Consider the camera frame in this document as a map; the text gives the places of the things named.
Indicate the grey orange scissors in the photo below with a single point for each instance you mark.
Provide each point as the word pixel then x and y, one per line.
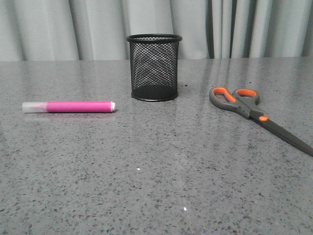
pixel 245 103

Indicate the pink marker pen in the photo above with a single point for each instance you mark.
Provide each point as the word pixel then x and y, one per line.
pixel 69 107

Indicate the black mesh pen cup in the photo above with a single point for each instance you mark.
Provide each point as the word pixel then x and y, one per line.
pixel 154 66

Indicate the grey curtain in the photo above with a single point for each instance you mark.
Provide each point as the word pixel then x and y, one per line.
pixel 41 30

